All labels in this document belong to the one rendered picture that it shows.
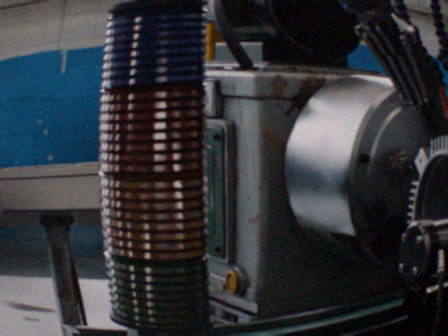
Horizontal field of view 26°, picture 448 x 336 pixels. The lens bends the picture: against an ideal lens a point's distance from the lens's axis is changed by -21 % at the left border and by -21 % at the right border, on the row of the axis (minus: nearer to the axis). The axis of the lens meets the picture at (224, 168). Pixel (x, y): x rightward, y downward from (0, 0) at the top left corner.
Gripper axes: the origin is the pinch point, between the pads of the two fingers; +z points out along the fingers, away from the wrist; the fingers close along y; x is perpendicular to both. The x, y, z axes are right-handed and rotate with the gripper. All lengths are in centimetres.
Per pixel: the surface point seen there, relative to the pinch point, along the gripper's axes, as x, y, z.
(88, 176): 33.0, 13.6, -13.5
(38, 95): -68, 549, 47
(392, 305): 15.7, -2.2, 13.6
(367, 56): -292, 556, 152
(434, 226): 16.5, -21.1, -0.9
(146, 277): 44, -38, -20
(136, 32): 37, -38, -31
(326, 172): 7.3, 21.2, 3.4
